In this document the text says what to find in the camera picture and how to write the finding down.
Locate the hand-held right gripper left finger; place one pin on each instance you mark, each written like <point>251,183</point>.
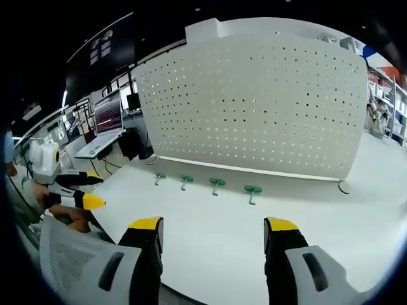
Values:
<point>144,254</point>

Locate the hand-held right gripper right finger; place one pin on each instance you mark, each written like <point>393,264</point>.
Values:
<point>286,251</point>

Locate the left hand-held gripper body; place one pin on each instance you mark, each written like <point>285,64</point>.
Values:
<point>44,159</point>

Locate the green hook assembly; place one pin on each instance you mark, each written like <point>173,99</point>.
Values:
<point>187,180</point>
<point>160,175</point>
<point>253,189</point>
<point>217,182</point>

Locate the white perforated mounting plate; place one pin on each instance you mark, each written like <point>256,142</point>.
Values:
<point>254,108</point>

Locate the person's left hand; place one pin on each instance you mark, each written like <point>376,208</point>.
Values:
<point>60,213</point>

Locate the grey mesh chair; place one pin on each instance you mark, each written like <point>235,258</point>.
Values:
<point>63,251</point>

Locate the black office chair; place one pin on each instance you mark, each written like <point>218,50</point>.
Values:
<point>135,143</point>

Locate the open white laptop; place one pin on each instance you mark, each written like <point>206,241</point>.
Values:
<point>108,117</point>

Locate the small black monitor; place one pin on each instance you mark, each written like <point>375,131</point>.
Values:
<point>133,101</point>

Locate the white and yellow device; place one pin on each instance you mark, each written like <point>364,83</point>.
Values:
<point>375,114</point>

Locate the metal storage shelf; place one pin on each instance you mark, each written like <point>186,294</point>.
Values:
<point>392,105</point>

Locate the dark wall display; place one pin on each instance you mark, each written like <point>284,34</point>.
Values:
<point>101,51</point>

